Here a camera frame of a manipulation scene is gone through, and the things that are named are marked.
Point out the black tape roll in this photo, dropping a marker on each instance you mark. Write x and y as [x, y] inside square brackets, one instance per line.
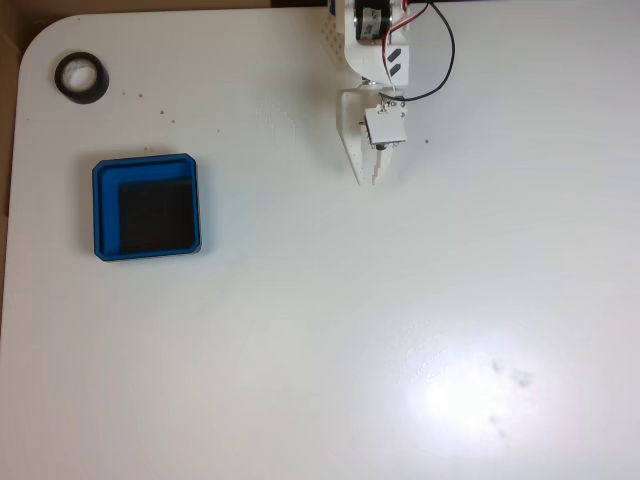
[97, 91]

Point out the blue square box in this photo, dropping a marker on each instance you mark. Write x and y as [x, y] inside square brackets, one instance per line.
[107, 215]

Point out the blue table clamp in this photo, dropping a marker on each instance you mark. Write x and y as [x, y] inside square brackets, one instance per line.
[331, 7]

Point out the white square camera box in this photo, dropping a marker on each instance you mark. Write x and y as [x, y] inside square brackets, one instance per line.
[385, 127]

